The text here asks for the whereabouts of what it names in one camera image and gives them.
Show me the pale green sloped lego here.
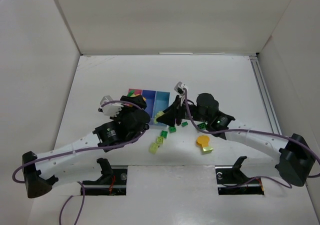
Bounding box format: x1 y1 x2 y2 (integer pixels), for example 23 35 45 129
153 111 164 124

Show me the green lego plate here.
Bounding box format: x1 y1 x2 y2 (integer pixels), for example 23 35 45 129
127 90 135 97

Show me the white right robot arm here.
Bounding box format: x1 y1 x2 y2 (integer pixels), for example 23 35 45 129
155 93 319 187

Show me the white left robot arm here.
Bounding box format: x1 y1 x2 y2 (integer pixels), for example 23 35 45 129
22 94 151 199

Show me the green two-by-two lego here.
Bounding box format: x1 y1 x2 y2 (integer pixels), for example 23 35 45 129
168 126 177 133

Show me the small green arch lego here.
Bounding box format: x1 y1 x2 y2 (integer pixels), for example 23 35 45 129
181 121 188 127

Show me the small green lego brick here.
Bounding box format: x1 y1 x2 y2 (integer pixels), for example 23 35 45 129
160 130 168 139

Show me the light blue plastic bin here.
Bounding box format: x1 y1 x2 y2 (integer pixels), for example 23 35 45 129
151 91 170 126

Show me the pink plastic bin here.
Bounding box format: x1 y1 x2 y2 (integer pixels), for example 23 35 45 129
128 89 145 108

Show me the lime green lego brick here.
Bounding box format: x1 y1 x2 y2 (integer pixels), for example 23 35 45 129
156 136 166 145

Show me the orange round lego piece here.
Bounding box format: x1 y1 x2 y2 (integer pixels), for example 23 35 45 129
196 135 210 148

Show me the pale green lego piece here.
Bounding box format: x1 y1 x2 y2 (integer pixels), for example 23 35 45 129
148 142 161 154

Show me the lime sloped lego piece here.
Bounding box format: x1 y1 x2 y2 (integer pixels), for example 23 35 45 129
202 145 214 155

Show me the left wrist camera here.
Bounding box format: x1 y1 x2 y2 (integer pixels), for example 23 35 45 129
98 95 115 116

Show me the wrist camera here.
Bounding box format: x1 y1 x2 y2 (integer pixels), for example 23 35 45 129
174 81 188 96
98 95 115 116

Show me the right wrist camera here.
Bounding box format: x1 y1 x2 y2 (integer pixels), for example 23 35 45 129
174 81 188 96

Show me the aluminium rail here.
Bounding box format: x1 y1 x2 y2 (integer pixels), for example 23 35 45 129
249 55 282 135

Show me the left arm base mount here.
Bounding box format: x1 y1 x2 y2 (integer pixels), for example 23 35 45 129
81 158 128 196

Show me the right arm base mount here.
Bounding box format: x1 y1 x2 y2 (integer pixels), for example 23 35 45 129
215 156 265 196

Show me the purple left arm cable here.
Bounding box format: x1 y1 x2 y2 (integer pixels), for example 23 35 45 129
12 99 148 225

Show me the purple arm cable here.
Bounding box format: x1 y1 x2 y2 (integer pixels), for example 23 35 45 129
183 88 320 190
12 99 148 225

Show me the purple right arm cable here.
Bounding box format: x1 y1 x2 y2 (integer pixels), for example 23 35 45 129
183 88 320 190

